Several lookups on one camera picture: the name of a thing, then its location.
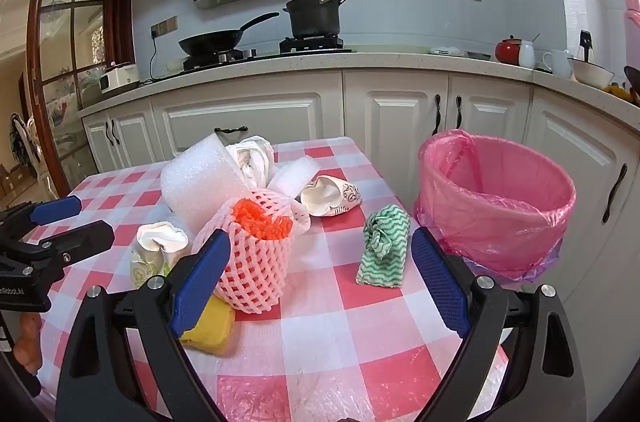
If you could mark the wall outlet with plug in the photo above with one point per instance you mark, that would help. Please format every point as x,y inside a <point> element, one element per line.
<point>167,26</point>

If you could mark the white jar with spoon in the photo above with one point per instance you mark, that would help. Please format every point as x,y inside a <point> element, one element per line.
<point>526,55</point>

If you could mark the white bowl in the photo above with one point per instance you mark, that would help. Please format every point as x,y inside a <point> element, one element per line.
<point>590,75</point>

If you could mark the white mug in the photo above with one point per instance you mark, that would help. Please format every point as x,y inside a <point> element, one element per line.
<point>557,63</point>

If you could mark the person's left hand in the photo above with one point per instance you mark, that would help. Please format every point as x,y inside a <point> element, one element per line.
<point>27,342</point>

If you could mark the black kitchen tool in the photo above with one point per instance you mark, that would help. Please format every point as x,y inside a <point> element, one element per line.
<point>586,42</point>

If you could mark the pink lined trash bin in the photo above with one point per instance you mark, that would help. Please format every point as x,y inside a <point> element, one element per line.
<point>500,222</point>

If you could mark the black frying pan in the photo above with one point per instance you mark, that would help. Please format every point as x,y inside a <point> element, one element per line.
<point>210,43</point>

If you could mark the black gas stove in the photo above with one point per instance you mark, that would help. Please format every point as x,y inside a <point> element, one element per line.
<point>305,47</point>

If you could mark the small white foam piece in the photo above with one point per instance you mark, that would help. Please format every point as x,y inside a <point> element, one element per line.
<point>290,177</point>

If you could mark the red white checked tablecloth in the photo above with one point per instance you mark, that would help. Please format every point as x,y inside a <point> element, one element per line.
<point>325,342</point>

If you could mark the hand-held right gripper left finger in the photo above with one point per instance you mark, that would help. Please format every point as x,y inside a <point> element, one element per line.
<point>200,282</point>

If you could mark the white countertop appliance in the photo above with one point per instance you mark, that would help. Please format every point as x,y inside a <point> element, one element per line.
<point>119,77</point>

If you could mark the yellow sponge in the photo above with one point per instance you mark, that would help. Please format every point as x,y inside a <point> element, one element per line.
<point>210,327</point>

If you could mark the printed paper cup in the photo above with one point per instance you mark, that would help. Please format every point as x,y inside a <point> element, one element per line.
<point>325,199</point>

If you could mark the red enamel pot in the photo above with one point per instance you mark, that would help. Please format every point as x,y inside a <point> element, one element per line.
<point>507,51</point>

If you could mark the large white foam sheet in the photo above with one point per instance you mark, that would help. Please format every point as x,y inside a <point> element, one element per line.
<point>200,182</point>

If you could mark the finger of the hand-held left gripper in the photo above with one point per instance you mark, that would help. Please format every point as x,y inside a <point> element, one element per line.
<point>55,209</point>
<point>80,239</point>

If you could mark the orange foam net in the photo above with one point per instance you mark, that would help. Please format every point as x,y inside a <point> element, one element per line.
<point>260,219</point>

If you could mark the white lower kitchen cabinets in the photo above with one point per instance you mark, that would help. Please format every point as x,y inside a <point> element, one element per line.
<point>390,112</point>

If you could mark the orange fruit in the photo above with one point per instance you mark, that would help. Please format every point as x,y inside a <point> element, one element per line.
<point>250,287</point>

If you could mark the wooden framed glass door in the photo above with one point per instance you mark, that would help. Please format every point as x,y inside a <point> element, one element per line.
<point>34,52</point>

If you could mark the green wavy striped cloth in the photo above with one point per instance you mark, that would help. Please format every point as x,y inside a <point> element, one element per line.
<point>385,252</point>

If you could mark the white plastic bag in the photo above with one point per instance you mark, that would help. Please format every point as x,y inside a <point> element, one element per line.
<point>255,157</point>

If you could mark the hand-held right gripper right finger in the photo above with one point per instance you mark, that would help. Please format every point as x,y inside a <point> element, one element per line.
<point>440,282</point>

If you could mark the pink thermos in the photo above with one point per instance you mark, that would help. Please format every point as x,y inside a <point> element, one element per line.
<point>633,17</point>

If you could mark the black stock pot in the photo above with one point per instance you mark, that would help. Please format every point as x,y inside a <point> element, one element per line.
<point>315,20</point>

